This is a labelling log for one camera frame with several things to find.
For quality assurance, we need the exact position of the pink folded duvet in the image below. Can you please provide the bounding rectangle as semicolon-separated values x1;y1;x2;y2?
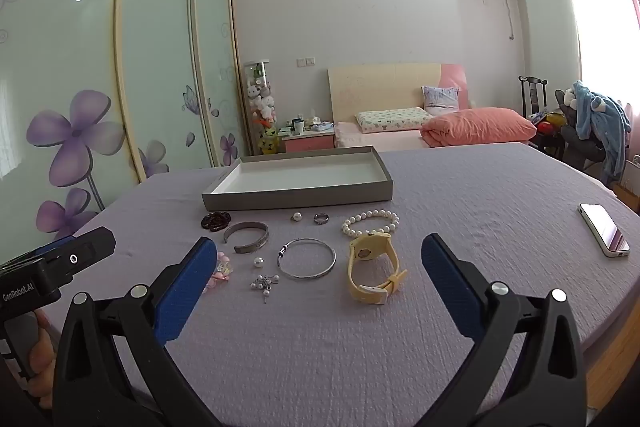
420;108;537;148

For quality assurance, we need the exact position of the plush toy display tube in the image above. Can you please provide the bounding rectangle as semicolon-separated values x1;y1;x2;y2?
244;59;278;156

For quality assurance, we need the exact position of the silver cuff bracelet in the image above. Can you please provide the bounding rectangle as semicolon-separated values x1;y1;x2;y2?
223;221;270;255

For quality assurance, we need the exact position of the thin silver bangle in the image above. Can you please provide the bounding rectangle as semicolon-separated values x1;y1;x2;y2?
277;238;337;280

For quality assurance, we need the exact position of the pink bead bracelet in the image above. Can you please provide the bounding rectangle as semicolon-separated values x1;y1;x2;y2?
204;249;236;293

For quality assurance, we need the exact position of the purple patterned pillow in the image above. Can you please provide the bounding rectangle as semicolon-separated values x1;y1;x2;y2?
421;86;461;115

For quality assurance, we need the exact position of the white pearl bracelet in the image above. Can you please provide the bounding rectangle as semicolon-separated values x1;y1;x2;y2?
341;210;401;239

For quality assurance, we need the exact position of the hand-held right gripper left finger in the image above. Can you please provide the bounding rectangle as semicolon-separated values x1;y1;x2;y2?
52;236;221;427

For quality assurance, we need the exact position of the grey cardboard tray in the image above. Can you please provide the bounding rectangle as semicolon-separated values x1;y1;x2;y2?
201;146;394;212

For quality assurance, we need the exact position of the dark wooden chair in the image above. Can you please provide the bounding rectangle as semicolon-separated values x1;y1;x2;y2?
518;76;548;118

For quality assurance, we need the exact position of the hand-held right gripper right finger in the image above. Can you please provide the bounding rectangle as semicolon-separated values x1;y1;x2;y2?
421;233;588;427

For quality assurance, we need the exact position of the purple bed blanket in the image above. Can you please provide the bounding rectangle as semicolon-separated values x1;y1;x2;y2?
42;142;621;427

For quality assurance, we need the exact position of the grey office chair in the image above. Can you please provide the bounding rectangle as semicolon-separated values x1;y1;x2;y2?
554;89;608;170

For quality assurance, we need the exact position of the pink bed sheet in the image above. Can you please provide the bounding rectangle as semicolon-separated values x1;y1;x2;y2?
334;122;431;149

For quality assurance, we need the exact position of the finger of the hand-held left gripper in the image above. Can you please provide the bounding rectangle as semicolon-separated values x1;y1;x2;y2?
47;227;117;294
30;236;77;261

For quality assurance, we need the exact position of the pearl cluster brooch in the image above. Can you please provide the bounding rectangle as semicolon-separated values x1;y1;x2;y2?
248;274;280;305

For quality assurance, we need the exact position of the floral sliding door wardrobe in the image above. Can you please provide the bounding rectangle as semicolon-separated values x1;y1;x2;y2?
0;0;251;248

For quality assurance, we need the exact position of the pink white nightstand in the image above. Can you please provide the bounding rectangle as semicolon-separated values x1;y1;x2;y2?
280;129;335;152

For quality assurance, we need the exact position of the yellow wrist watch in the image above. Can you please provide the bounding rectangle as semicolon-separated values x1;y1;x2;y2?
347;231;408;306

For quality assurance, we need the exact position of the floral white pillow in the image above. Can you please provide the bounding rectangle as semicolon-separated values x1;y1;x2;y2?
355;107;433;134

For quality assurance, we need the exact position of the beige pink bed headboard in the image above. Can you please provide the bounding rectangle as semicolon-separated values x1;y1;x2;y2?
327;63;471;135

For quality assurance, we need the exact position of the person's left hand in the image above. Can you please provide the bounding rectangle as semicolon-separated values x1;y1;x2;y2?
25;309;57;411

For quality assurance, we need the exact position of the white smartphone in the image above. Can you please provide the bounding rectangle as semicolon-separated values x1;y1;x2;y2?
580;203;631;258

